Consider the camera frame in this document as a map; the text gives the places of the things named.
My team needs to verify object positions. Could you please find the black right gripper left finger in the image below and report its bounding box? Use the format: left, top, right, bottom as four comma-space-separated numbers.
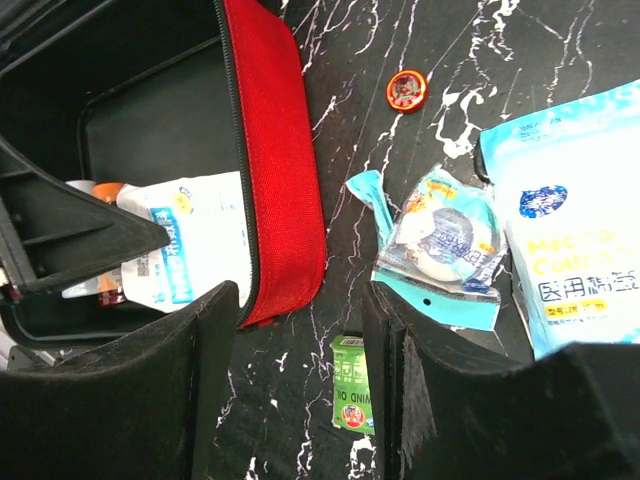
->
1, 281, 239, 479

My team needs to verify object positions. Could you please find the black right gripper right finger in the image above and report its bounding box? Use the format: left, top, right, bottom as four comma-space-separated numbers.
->
362, 282, 639, 479

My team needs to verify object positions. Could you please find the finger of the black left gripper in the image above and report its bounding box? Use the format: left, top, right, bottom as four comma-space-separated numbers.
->
1, 141, 169, 295

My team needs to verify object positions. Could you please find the white blue gauze packet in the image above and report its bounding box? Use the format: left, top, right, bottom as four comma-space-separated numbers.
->
62, 171, 254, 314

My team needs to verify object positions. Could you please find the red black medicine case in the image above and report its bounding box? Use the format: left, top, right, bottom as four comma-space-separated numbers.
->
1, 1, 326, 349

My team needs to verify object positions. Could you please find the green wind oil box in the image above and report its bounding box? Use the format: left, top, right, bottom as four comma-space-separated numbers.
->
331, 335, 375, 435

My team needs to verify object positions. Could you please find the teal round tape packet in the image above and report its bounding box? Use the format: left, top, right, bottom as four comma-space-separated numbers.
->
346, 165, 507, 332

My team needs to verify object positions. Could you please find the blue cotton swab bag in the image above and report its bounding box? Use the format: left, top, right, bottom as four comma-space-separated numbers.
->
479, 82, 639, 358

